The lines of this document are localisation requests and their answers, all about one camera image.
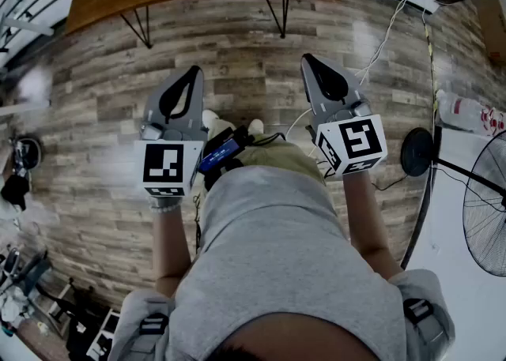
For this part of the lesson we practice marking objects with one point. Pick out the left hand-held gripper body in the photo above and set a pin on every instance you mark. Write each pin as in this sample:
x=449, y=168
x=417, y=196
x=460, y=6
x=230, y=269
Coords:
x=164, y=162

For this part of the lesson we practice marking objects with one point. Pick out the white plastic bottle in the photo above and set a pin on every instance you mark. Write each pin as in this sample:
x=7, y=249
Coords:
x=462, y=110

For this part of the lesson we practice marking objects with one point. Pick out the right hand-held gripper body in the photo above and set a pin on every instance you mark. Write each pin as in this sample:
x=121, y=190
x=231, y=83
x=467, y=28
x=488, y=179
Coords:
x=356, y=142

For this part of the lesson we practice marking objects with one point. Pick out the person's grey t-shirt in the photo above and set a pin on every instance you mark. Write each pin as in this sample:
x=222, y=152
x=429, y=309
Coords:
x=276, y=256

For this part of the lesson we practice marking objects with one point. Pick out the person's white shoe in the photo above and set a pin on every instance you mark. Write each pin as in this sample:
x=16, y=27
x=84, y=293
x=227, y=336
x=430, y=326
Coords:
x=210, y=117
x=256, y=125

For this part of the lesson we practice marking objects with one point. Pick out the black waist pouch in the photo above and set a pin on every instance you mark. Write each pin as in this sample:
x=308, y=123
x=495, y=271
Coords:
x=221, y=175

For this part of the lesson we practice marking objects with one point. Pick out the person's right forearm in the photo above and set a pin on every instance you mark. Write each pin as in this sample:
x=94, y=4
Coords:
x=365, y=221

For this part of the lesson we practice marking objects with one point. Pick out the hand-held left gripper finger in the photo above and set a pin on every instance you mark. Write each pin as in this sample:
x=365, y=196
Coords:
x=154, y=95
x=197, y=102

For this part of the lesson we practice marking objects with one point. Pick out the person's khaki trousers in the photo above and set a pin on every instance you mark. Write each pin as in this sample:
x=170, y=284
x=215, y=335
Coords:
x=284, y=158

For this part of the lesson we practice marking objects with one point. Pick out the black pedestal fan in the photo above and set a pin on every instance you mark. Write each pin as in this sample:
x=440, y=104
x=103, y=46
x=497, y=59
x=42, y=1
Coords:
x=417, y=152

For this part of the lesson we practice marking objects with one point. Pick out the person's left forearm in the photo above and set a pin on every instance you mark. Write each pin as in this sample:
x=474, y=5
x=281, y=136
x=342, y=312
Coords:
x=170, y=249

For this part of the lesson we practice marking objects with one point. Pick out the brown cardboard box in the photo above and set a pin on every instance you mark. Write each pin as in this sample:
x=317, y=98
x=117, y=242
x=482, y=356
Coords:
x=494, y=31

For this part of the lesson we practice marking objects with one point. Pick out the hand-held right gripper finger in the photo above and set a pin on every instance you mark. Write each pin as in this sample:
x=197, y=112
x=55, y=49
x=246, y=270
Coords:
x=353, y=85
x=314, y=95

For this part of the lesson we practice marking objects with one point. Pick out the black hairpin table leg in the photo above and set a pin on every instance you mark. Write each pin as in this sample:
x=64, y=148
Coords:
x=144, y=35
x=281, y=21

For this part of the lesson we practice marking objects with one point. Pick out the black device with blue screen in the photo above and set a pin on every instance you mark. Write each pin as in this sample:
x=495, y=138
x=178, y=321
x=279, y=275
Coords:
x=223, y=150

